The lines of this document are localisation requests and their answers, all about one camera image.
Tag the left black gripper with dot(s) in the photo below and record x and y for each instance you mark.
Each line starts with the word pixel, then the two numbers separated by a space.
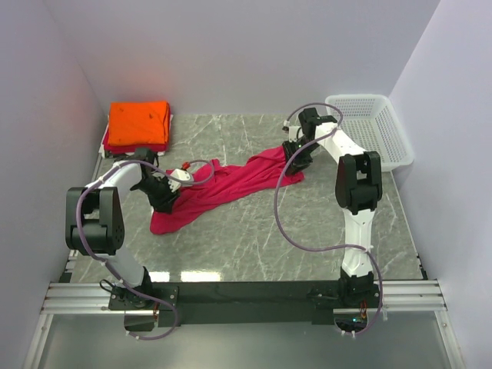
pixel 164 204

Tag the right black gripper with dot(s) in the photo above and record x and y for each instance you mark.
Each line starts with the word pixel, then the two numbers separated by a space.
pixel 296 164

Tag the magenta t shirt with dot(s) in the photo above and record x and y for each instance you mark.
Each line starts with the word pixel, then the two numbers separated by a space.
pixel 229 183

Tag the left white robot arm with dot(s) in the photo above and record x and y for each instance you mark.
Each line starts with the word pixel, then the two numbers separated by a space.
pixel 94 223

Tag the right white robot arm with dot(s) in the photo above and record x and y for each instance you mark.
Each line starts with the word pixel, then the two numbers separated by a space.
pixel 358 189

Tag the folded red t shirt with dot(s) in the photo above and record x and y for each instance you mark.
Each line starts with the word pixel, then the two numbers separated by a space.
pixel 120 150

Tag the folded orange t shirt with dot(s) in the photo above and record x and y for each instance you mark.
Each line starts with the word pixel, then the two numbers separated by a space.
pixel 133 123

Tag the white plastic basket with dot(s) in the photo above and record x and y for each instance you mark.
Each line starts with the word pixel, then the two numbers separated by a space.
pixel 371 121

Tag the black base beam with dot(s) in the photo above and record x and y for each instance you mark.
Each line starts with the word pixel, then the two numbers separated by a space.
pixel 248 302

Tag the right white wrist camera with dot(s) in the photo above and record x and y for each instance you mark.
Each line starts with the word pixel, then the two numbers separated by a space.
pixel 294 131

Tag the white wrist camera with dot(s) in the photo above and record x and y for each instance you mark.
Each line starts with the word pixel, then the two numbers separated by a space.
pixel 179 178
pixel 294 131

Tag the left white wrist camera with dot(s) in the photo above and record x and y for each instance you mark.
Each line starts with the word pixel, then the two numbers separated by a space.
pixel 179 178

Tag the aluminium rail frame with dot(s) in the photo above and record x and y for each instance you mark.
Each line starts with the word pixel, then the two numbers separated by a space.
pixel 399 296

